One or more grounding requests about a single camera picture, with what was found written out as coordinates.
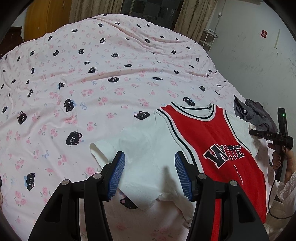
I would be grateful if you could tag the white wire shelf rack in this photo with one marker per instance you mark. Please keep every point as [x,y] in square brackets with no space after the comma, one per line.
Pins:
[207,39]

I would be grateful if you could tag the brown curtain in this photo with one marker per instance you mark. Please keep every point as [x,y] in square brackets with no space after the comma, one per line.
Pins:
[194,17]
[82,9]

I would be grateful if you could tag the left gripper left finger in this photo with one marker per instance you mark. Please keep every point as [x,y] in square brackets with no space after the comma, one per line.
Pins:
[59,219]

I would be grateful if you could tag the red wall sticker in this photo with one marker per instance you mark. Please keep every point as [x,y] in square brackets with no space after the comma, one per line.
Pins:
[263,33]

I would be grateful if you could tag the pink cat-print bed quilt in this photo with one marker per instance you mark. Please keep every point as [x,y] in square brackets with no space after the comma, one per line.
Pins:
[85,82]

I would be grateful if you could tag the grey purple jacket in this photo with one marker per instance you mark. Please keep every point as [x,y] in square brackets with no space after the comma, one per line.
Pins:
[254,113]

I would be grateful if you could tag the person's left hand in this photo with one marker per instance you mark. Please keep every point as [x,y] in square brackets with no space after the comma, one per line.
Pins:
[1,199]

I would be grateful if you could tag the dark wooden headboard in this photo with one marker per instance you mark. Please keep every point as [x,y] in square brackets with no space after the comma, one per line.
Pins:
[12,39]

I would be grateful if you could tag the red and white jersey shirt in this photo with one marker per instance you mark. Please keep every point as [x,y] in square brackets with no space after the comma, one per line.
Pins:
[215,142]

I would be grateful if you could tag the person's right hand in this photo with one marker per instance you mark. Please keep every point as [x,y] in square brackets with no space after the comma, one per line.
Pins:
[277,162]

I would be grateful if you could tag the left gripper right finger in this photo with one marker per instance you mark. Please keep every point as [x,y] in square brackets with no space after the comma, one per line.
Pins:
[221,208]

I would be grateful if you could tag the orange wooden wardrobe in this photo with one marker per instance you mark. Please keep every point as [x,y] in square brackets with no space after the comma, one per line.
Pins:
[46,16]

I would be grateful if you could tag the right brown curtain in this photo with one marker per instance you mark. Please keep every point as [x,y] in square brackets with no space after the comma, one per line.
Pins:
[194,17]

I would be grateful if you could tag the left brown curtain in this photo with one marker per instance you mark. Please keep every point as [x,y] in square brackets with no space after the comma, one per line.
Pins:
[82,9]

